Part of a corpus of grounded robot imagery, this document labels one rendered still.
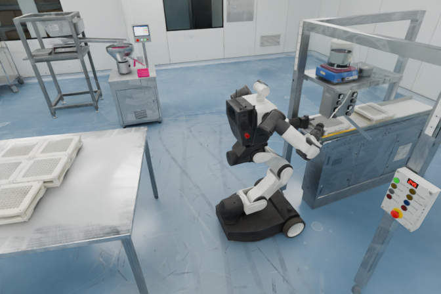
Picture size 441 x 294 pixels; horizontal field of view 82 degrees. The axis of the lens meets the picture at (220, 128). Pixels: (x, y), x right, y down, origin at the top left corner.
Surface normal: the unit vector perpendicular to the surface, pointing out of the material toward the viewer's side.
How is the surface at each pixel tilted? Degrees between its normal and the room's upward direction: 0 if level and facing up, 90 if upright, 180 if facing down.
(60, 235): 0
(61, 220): 0
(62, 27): 90
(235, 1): 90
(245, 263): 0
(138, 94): 89
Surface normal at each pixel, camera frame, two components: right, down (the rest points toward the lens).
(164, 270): -0.02, -0.86
